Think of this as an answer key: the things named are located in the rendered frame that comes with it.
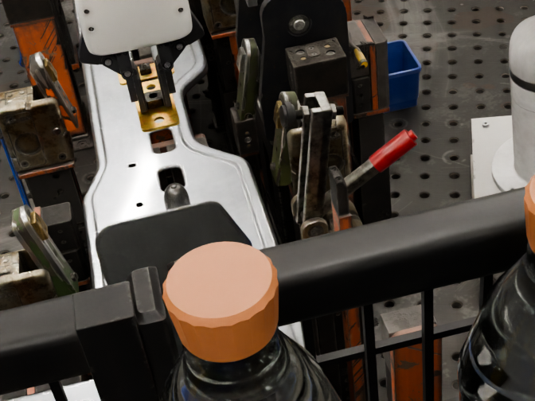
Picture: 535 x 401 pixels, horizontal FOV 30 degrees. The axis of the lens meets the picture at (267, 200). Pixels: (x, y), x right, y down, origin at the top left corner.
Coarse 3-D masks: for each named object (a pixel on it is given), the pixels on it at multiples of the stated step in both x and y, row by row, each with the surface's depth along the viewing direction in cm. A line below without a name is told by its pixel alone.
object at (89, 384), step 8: (72, 384) 106; (80, 384) 106; (88, 384) 106; (40, 392) 106; (48, 392) 105; (72, 392) 105; (80, 392) 105; (88, 392) 105; (96, 392) 105; (8, 400) 105; (16, 400) 105; (24, 400) 105; (32, 400) 105; (40, 400) 105; (48, 400) 105; (72, 400) 104; (80, 400) 104; (88, 400) 104; (96, 400) 104
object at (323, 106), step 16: (304, 96) 104; (320, 96) 103; (288, 112) 102; (304, 112) 103; (320, 112) 102; (336, 112) 103; (288, 128) 103; (304, 128) 106; (320, 128) 103; (304, 144) 107; (320, 144) 104; (304, 160) 109; (320, 160) 105; (304, 176) 110; (320, 176) 107; (304, 192) 112; (320, 192) 108; (304, 208) 110; (320, 208) 110
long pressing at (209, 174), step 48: (192, 48) 154; (96, 96) 147; (96, 144) 139; (144, 144) 137; (192, 144) 135; (96, 192) 130; (144, 192) 129; (192, 192) 128; (240, 192) 127; (288, 336) 108
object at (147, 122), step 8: (152, 80) 102; (144, 88) 101; (152, 96) 99; (160, 96) 98; (136, 104) 99; (152, 104) 98; (160, 104) 98; (144, 112) 98; (152, 112) 98; (160, 112) 98; (168, 112) 97; (176, 112) 97; (144, 120) 97; (152, 120) 97; (168, 120) 96; (176, 120) 96; (144, 128) 96; (152, 128) 96; (160, 128) 96
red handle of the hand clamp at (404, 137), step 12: (408, 132) 108; (396, 144) 108; (408, 144) 108; (372, 156) 109; (384, 156) 108; (396, 156) 108; (360, 168) 110; (372, 168) 109; (384, 168) 109; (348, 180) 110; (360, 180) 110; (348, 192) 110; (324, 204) 111
